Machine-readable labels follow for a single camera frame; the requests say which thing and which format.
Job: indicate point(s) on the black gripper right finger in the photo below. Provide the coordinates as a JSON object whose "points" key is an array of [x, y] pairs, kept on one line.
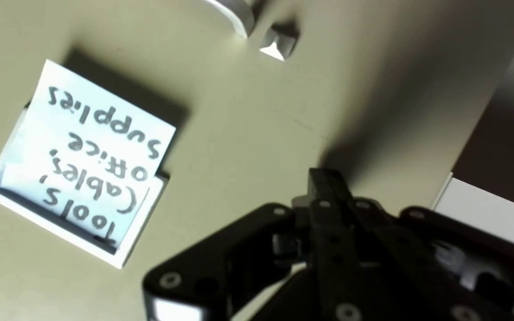
{"points": [[424, 268]]}

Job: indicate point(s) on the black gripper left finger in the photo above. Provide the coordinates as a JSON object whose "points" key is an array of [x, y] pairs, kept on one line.
{"points": [[240, 261]]}

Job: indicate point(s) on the white handwritten paper label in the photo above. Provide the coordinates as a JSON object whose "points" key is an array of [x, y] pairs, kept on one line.
{"points": [[80, 161]]}

